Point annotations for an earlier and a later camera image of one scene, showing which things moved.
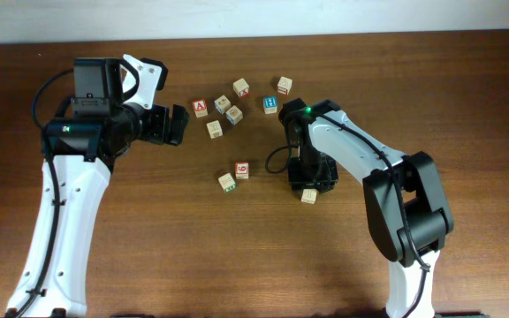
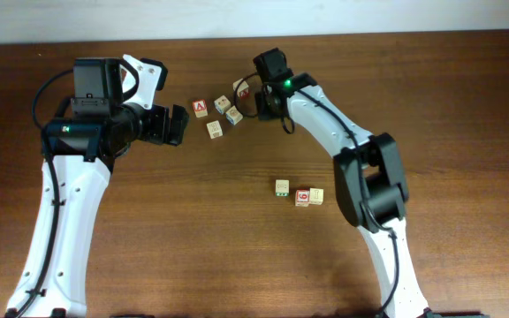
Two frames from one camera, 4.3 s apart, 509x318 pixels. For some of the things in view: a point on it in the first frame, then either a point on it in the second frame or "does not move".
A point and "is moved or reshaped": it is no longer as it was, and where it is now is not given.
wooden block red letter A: (200, 107) does not move
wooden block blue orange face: (234, 115) does not move
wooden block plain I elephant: (309, 196) is moved or reshaped
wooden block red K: (241, 88) does not move
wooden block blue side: (223, 104) does not move
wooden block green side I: (227, 183) to (282, 188)
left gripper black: (158, 128) does not move
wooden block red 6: (241, 170) to (302, 197)
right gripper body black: (313, 170) to (263, 108)
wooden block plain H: (215, 129) does not move
